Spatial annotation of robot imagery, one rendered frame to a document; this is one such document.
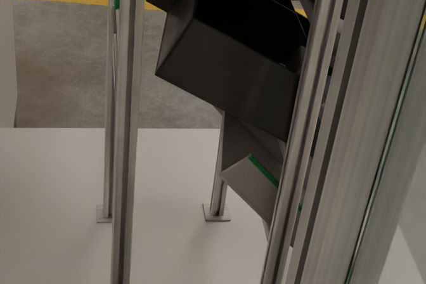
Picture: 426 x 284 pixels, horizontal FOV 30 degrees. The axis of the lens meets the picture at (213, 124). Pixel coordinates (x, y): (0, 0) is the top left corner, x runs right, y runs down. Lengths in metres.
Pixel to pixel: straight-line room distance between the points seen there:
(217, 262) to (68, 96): 1.89
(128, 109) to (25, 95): 2.31
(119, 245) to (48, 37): 2.59
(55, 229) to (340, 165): 1.00
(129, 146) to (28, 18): 2.78
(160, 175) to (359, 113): 1.10
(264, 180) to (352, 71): 0.60
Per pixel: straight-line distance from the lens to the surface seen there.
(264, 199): 0.86
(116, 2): 0.86
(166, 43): 0.79
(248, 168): 0.84
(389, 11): 0.23
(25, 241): 1.23
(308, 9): 0.74
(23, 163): 1.36
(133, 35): 0.69
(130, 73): 0.71
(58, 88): 3.07
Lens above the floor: 1.73
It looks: 36 degrees down
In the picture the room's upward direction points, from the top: 7 degrees clockwise
